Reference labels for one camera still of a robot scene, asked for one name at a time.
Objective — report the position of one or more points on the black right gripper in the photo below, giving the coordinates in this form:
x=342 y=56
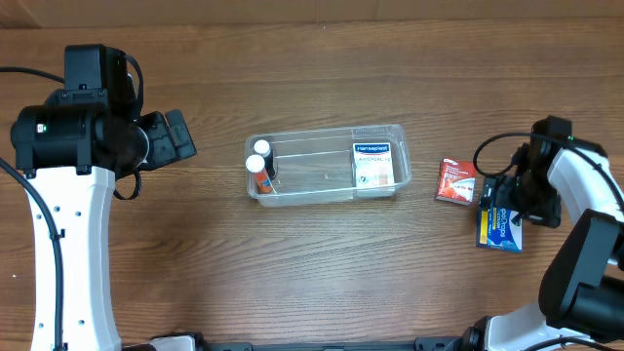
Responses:
x=510 y=193

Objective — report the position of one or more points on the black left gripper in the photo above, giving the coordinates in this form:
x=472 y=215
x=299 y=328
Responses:
x=163 y=141

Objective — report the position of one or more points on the blue VapoDrops box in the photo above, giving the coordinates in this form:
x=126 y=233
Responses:
x=498 y=228

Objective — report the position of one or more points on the red white medicine box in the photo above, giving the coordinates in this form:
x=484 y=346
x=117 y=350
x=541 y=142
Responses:
x=457 y=182

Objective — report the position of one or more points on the dark bottle white cap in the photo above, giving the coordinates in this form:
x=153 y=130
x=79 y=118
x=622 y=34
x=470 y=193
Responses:
x=263 y=148

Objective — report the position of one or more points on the orange Redoxon tube white cap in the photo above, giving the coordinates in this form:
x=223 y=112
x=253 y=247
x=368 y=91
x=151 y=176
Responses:
x=255 y=165

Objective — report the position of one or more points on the white Hansaplast plaster box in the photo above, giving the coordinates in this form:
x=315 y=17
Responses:
x=373 y=164

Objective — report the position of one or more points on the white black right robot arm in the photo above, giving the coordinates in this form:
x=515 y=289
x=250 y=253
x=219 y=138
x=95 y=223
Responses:
x=556 y=172

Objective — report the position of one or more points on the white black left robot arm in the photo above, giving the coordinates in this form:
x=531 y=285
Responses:
x=70 y=152

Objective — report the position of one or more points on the clear plastic container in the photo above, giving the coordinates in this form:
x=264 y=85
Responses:
x=316 y=167

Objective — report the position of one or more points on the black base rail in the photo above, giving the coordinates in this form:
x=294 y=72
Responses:
x=331 y=345

